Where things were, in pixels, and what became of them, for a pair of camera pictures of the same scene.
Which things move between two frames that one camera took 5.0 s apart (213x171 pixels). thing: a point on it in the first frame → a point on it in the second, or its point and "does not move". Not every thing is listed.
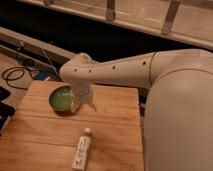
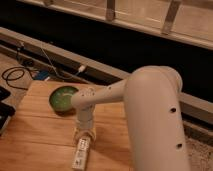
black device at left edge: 6,110 does not move
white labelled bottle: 80,156 does not move
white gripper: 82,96 → 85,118
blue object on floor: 42,75 does not move
